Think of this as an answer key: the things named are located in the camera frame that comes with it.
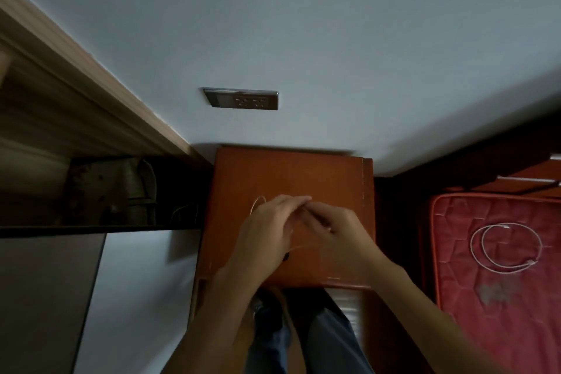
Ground silver wall power outlet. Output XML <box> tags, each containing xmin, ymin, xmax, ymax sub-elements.
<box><xmin>202</xmin><ymin>87</ymin><xmax>279</xmax><ymax>111</ymax></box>

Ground person's right hand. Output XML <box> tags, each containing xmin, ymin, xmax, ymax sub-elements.
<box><xmin>301</xmin><ymin>203</ymin><xmax>387</xmax><ymax>286</ymax></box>

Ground person's left hand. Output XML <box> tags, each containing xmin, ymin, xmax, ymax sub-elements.
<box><xmin>223</xmin><ymin>194</ymin><xmax>313</xmax><ymax>289</ymax></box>

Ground thin white cable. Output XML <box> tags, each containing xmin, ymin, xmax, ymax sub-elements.
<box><xmin>249</xmin><ymin>195</ymin><xmax>335</xmax><ymax>257</ymax></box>

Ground red quilted mattress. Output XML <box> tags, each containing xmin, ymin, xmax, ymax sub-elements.
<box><xmin>429</xmin><ymin>193</ymin><xmax>561</xmax><ymax>374</ymax></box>

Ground person's left forearm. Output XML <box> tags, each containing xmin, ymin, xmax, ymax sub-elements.
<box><xmin>160</xmin><ymin>268</ymin><xmax>269</xmax><ymax>374</ymax></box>

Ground light wooden wardrobe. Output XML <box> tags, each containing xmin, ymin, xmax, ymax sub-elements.
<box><xmin>0</xmin><ymin>0</ymin><xmax>215</xmax><ymax>374</ymax></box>

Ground person's right forearm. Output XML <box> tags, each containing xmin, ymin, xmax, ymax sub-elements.
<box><xmin>346</xmin><ymin>255</ymin><xmax>500</xmax><ymax>374</ymax></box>

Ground dark wooden bed frame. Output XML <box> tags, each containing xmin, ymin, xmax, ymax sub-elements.
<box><xmin>376</xmin><ymin>117</ymin><xmax>561</xmax><ymax>300</ymax></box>

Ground coiled white charging cable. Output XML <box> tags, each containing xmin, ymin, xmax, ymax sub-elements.
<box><xmin>470</xmin><ymin>222</ymin><xmax>544</xmax><ymax>275</ymax></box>

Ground orange wooden nightstand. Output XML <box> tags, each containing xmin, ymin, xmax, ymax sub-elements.
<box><xmin>188</xmin><ymin>145</ymin><xmax>376</xmax><ymax>374</ymax></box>

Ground person's blue jeans legs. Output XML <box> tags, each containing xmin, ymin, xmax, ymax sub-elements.
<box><xmin>244</xmin><ymin>285</ymin><xmax>376</xmax><ymax>374</ymax></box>

